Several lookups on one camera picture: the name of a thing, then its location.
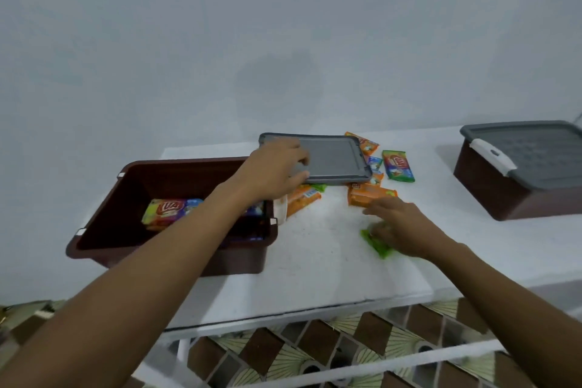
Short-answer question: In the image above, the person's left forearm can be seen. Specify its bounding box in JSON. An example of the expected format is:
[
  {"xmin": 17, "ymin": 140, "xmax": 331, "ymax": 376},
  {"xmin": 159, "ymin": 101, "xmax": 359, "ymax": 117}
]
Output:
[{"xmin": 0, "ymin": 179, "xmax": 255, "ymax": 388}]

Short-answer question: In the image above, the open brown storage box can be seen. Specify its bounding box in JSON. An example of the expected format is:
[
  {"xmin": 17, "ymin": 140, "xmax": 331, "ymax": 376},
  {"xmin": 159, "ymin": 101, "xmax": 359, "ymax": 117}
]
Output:
[{"xmin": 65, "ymin": 156, "xmax": 289, "ymax": 277}]

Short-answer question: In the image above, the green snack packet red label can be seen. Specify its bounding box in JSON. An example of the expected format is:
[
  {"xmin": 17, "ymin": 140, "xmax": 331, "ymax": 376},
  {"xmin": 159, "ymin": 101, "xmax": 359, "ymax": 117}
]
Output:
[{"xmin": 381, "ymin": 150, "xmax": 416, "ymax": 183}]

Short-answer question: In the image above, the white table frame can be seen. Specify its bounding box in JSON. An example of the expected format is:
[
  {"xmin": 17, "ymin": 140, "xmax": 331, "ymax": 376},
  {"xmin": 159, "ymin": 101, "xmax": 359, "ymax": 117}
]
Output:
[{"xmin": 132, "ymin": 281, "xmax": 582, "ymax": 388}]

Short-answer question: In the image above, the person's right forearm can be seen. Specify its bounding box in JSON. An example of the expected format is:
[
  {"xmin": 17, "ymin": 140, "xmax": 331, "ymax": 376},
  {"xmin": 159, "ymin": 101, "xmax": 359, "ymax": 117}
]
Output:
[{"xmin": 432, "ymin": 241, "xmax": 582, "ymax": 388}]

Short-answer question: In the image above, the multicoloured snack packet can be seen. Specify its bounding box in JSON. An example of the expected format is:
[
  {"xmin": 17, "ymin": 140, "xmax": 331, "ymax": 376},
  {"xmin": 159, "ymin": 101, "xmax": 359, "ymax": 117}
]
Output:
[{"xmin": 141, "ymin": 199, "xmax": 204, "ymax": 232}]

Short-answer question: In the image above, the grey lid with white latch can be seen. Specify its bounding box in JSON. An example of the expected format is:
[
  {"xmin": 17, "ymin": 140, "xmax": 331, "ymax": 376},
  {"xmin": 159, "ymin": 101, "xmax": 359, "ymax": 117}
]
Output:
[{"xmin": 460, "ymin": 120, "xmax": 582, "ymax": 191}]

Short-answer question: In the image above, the closed brown storage box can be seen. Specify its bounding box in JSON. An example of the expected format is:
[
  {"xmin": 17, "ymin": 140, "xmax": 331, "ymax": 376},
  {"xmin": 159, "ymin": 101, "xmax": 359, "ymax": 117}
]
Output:
[{"xmin": 453, "ymin": 140, "xmax": 582, "ymax": 222}]

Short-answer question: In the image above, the grey plastic box lid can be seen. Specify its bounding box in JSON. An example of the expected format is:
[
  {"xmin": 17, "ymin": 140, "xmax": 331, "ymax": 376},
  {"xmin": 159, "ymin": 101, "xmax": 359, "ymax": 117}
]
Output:
[{"xmin": 259, "ymin": 132, "xmax": 373, "ymax": 186}]

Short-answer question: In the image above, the person's left hand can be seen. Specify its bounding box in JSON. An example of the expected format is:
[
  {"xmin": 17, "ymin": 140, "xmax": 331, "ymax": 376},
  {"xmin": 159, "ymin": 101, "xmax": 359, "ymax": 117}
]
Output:
[{"xmin": 229, "ymin": 137, "xmax": 311, "ymax": 206}]

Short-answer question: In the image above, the person's right hand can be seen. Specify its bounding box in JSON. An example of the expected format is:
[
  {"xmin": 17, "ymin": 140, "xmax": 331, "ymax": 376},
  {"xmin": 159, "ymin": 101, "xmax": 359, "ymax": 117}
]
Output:
[{"xmin": 362, "ymin": 196, "xmax": 456, "ymax": 262}]

